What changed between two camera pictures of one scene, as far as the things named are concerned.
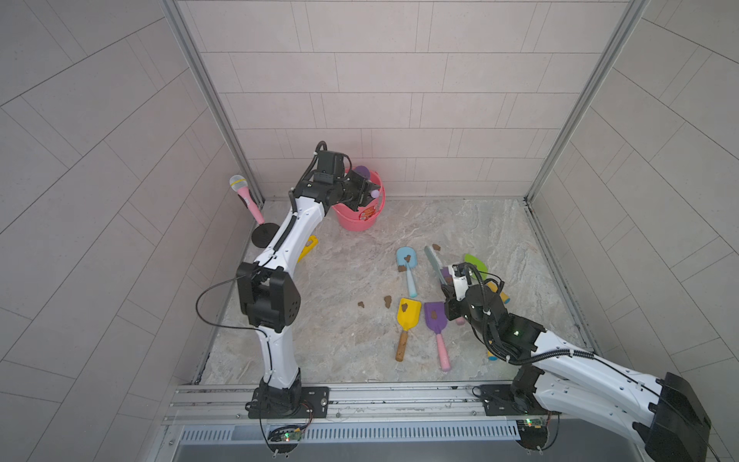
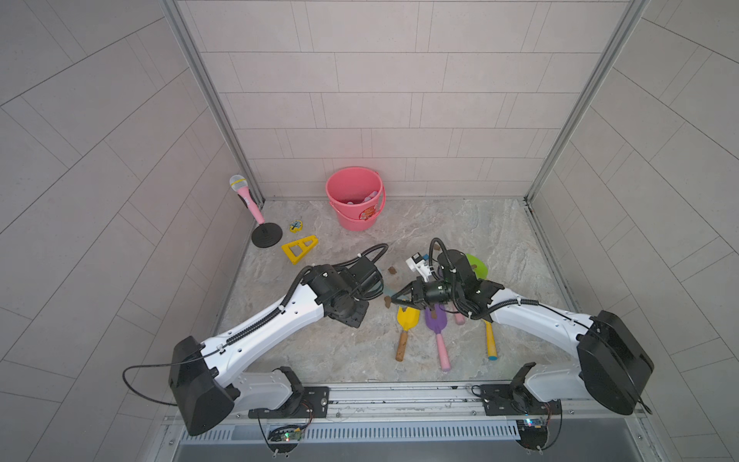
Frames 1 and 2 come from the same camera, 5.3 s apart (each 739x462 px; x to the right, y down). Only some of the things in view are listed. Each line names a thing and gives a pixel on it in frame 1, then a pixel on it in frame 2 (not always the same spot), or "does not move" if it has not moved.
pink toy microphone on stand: x=265 y=233 does not move
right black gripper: x=450 y=299 -> x=420 y=297
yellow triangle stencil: x=308 y=248 does not move
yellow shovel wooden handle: x=407 y=317 does not move
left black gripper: x=360 y=186 -> x=357 y=319
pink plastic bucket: x=366 y=217 does not move
